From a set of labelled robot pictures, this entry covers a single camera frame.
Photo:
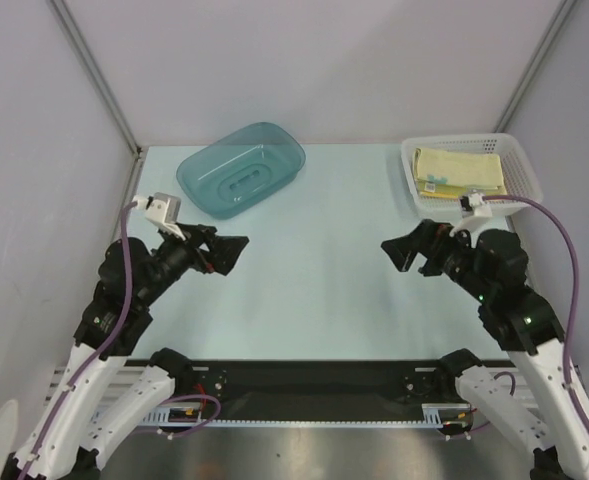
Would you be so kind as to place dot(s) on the teal transparent plastic bin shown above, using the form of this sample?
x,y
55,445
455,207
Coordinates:
x,y
241,169

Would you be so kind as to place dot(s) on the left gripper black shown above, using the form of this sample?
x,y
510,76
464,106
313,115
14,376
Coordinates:
x,y
224,250

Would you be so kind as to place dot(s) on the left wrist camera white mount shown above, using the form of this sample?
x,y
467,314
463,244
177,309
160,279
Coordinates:
x,y
162,211

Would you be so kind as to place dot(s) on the teal and yellow towel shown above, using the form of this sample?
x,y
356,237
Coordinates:
x,y
443,167

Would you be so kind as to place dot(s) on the white perforated plastic basket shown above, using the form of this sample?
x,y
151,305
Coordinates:
x,y
519,176

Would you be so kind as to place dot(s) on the yellow chick face towel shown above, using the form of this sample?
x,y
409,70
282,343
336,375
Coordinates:
x,y
449,192

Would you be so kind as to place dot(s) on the left aluminium frame post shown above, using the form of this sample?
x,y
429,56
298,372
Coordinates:
x,y
81,49

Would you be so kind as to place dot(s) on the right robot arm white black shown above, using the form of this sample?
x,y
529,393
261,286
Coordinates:
x,y
555,439

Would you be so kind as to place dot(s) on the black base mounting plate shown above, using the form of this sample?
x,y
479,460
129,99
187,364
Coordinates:
x,y
326,391

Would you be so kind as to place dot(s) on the aluminium frame post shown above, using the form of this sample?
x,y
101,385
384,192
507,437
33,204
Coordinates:
x,y
558,23
81,49

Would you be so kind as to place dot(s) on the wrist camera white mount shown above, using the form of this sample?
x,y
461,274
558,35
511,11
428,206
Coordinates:
x,y
162,211
476,212

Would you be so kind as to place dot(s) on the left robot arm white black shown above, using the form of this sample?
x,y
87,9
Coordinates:
x,y
66,440

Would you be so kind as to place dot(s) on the right aluminium frame post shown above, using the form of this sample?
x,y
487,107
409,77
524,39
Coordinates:
x,y
558,23

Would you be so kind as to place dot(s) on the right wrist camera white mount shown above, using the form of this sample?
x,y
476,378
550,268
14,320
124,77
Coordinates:
x,y
476,212

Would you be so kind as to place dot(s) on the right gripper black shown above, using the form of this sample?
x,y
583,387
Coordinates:
x,y
429,248

